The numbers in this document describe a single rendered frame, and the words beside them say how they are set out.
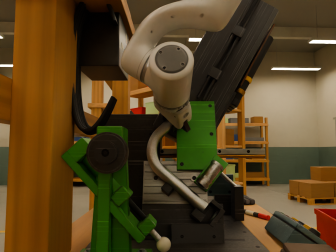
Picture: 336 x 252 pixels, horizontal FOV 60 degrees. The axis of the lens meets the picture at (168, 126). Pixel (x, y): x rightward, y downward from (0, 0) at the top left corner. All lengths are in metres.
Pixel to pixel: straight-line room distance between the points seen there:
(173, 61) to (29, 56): 0.31
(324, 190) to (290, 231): 6.29
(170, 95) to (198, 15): 0.16
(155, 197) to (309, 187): 6.15
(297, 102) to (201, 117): 10.33
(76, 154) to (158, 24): 0.30
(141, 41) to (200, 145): 0.37
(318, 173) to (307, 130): 3.86
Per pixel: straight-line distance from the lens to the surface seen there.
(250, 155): 0.99
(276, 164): 10.70
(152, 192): 0.83
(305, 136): 11.15
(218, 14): 0.60
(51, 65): 0.67
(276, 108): 10.81
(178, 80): 0.53
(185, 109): 0.68
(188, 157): 0.83
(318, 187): 6.96
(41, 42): 0.69
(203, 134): 0.85
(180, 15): 0.61
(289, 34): 9.22
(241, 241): 0.80
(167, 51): 0.55
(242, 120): 3.88
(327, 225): 1.10
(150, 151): 0.80
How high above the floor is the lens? 1.12
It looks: 5 degrees up
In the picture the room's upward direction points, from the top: straight up
